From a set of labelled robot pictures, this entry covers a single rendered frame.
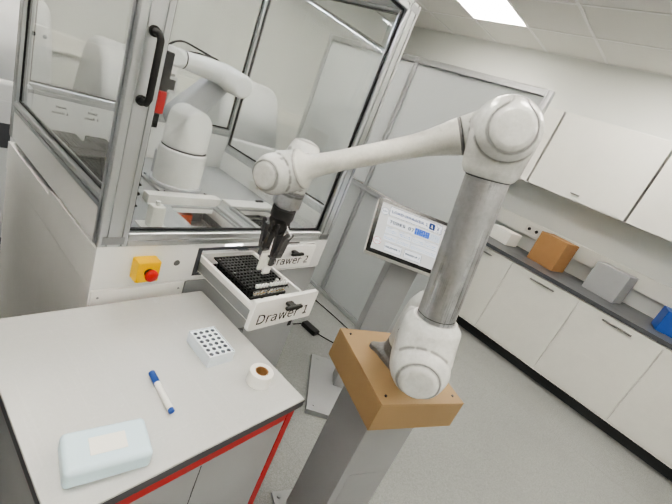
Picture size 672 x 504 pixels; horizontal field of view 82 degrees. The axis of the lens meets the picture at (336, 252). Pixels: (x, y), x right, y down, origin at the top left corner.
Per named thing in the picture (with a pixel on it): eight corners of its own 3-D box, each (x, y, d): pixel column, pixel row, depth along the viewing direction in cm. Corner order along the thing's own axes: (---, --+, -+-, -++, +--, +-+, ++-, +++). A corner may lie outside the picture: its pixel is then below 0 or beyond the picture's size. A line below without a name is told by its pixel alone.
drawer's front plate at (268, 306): (308, 315, 143) (319, 291, 140) (246, 332, 121) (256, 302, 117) (305, 313, 144) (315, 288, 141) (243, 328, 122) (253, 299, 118)
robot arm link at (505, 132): (439, 373, 116) (439, 423, 96) (387, 354, 119) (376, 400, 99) (545, 106, 90) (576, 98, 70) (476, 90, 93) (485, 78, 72)
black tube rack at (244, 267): (282, 299, 143) (288, 284, 141) (244, 306, 130) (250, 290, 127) (247, 268, 155) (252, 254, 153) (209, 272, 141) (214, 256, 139)
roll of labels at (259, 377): (242, 385, 108) (246, 374, 107) (249, 369, 115) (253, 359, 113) (266, 394, 109) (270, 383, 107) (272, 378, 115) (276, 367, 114)
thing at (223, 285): (304, 310, 143) (309, 296, 141) (248, 323, 122) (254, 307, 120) (241, 256, 163) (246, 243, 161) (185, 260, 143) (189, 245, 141)
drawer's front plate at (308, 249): (308, 265, 185) (316, 245, 181) (262, 270, 162) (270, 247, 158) (306, 263, 186) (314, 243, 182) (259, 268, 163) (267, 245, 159)
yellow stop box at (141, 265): (158, 282, 123) (163, 262, 121) (135, 284, 117) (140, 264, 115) (151, 274, 126) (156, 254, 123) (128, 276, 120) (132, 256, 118)
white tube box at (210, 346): (231, 361, 115) (235, 351, 114) (206, 368, 109) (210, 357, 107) (211, 335, 122) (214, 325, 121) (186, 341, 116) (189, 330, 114)
